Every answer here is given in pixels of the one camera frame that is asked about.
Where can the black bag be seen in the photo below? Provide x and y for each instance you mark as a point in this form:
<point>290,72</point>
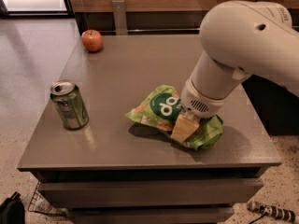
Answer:
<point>12,210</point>

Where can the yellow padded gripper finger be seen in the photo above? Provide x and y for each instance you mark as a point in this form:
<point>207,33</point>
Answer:
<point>186,124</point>

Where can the green soda can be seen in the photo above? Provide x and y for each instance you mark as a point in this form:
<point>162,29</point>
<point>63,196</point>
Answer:
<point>69,104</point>

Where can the black white striped power strip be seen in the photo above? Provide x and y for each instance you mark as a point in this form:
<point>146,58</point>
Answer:
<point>273,211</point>

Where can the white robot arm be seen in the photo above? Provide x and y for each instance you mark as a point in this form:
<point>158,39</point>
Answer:
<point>239,39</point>

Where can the window frame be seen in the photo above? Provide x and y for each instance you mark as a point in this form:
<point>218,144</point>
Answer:
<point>23,8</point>

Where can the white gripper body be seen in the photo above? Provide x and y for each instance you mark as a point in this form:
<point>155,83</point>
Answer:
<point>199,101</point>

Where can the wire basket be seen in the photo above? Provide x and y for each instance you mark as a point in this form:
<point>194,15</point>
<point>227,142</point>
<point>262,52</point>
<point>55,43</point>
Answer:
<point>39,205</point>

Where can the red apple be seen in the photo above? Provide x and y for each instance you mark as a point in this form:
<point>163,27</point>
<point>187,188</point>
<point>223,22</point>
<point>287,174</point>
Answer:
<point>92,40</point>

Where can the grey drawer cabinet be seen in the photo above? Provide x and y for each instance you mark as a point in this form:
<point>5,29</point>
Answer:
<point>114,171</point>

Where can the green rice chip bag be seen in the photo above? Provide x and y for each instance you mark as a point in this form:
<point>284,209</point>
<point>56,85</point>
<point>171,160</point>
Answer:
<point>161,109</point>

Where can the left metal wall bracket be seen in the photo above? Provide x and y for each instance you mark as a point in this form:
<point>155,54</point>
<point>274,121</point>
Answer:
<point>119,13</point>

